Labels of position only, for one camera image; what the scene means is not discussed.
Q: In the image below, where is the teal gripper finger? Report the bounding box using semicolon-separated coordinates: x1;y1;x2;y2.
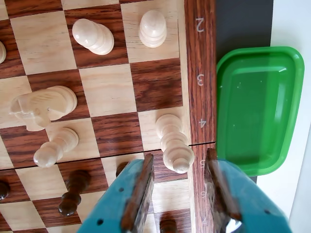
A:
77;153;156;233
205;148;292;233

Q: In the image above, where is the light wooden queen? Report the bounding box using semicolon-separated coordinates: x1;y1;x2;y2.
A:
155;114;195;174

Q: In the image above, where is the wooden chess board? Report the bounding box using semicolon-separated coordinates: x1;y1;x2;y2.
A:
0;0;217;233

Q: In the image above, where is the dark wooden pawn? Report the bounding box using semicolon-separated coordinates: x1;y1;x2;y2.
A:
0;181;11;202
159;219;177;233
58;169;91;217
116;161;129;178

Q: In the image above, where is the light wooden pawn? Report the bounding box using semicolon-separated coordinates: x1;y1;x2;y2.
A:
71;18;115;56
138;10;168;49
0;41;7;65
33;127;80;168

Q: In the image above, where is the green plastic tray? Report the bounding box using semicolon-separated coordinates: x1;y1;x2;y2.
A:
215;46;305;177

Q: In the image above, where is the light wooden knight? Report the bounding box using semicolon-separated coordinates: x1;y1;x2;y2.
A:
9;85;78;132

